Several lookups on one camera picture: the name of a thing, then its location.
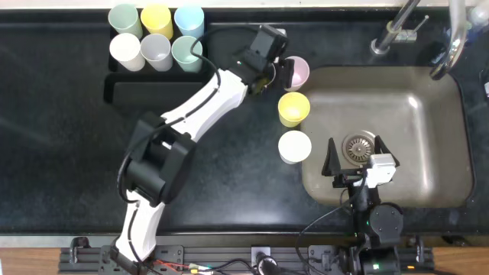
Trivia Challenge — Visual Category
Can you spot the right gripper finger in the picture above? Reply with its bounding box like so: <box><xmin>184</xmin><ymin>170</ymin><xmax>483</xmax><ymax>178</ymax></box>
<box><xmin>322</xmin><ymin>137</ymin><xmax>342</xmax><ymax>177</ymax></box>
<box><xmin>374</xmin><ymin>134</ymin><xmax>401</xmax><ymax>168</ymax></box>

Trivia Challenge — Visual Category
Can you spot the blue soap bottle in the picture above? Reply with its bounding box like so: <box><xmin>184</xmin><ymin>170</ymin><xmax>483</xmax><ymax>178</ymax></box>
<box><xmin>464</xmin><ymin>2</ymin><xmax>489</xmax><ymax>47</ymax></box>

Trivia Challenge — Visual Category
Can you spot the steel sink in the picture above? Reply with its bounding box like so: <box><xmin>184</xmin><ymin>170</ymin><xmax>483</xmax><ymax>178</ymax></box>
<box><xmin>300</xmin><ymin>65</ymin><xmax>474</xmax><ymax>209</ymax></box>

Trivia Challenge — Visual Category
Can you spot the white cup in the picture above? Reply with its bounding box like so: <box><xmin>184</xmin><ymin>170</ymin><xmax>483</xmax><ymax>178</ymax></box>
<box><xmin>277</xmin><ymin>130</ymin><xmax>313</xmax><ymax>165</ymax></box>
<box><xmin>108</xmin><ymin>32</ymin><xmax>146</xmax><ymax>73</ymax></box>

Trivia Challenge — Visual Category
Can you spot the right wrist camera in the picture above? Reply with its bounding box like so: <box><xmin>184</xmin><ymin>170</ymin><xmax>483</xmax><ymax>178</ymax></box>
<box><xmin>365</xmin><ymin>153</ymin><xmax>397</xmax><ymax>188</ymax></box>

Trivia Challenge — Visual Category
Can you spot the steel tap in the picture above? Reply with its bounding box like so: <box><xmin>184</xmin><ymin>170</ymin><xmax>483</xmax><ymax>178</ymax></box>
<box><xmin>369</xmin><ymin>0</ymin><xmax>470</xmax><ymax>81</ymax></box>

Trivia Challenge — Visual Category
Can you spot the mounting rail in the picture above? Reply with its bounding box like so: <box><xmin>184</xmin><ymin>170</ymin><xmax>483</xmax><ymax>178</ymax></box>
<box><xmin>59</xmin><ymin>236</ymin><xmax>436</xmax><ymax>275</ymax></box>

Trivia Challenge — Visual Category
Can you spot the black tray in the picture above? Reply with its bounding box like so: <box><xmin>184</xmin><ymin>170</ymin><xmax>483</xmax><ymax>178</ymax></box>
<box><xmin>102</xmin><ymin>5</ymin><xmax>214</xmax><ymax>108</ymax></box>

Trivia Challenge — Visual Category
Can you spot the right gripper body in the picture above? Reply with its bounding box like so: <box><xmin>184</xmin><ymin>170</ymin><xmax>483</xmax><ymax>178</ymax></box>
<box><xmin>331</xmin><ymin>169</ymin><xmax>368</xmax><ymax>189</ymax></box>

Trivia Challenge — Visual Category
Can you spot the blue cup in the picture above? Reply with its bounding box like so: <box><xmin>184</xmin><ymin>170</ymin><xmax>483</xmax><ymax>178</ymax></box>
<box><xmin>173</xmin><ymin>5</ymin><xmax>206</xmax><ymax>40</ymax></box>

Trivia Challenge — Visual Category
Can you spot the green cup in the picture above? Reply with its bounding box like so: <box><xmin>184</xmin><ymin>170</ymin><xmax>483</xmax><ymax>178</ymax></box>
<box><xmin>108</xmin><ymin>3</ymin><xmax>144</xmax><ymax>40</ymax></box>
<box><xmin>171</xmin><ymin>35</ymin><xmax>204</xmax><ymax>73</ymax></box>

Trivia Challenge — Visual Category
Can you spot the pink cup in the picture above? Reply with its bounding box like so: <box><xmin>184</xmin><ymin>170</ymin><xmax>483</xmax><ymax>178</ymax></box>
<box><xmin>284</xmin><ymin>55</ymin><xmax>311</xmax><ymax>92</ymax></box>

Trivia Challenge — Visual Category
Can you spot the grey cup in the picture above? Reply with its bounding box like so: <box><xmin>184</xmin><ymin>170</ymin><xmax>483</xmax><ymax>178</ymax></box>
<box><xmin>140</xmin><ymin>33</ymin><xmax>174</xmax><ymax>73</ymax></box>

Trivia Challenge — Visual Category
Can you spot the yellow cup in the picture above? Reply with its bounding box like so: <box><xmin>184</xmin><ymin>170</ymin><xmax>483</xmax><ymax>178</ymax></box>
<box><xmin>277</xmin><ymin>91</ymin><xmax>311</xmax><ymax>128</ymax></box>
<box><xmin>140</xmin><ymin>3</ymin><xmax>174</xmax><ymax>40</ymax></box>

